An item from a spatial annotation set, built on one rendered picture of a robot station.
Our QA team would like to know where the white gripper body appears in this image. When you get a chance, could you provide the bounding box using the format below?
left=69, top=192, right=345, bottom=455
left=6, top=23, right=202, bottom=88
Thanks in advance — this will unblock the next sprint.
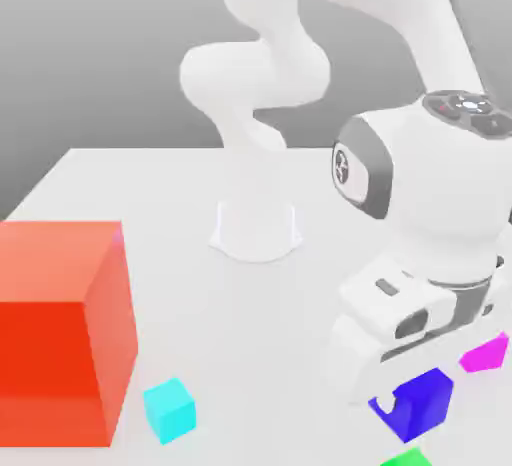
left=330, top=312, right=462, bottom=405

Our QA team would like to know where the small blue cube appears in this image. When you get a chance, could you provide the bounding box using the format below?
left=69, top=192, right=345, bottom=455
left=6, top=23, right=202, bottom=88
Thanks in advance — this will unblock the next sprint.
left=367, top=367, right=455, bottom=444

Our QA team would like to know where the small green cube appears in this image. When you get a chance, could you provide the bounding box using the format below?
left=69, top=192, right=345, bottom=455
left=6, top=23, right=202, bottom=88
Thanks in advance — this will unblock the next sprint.
left=378, top=447, right=434, bottom=466

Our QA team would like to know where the small magenta cube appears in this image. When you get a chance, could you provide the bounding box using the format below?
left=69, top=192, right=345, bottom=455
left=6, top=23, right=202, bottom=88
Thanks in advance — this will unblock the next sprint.
left=458, top=331, right=510, bottom=374

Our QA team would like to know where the small cyan cube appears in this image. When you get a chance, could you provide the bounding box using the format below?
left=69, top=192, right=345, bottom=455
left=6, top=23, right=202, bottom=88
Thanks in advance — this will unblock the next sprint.
left=142, top=377, right=198, bottom=446

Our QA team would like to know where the large red box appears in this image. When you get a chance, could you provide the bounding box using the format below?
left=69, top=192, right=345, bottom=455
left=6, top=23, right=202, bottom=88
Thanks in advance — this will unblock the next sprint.
left=0, top=220, right=140, bottom=449

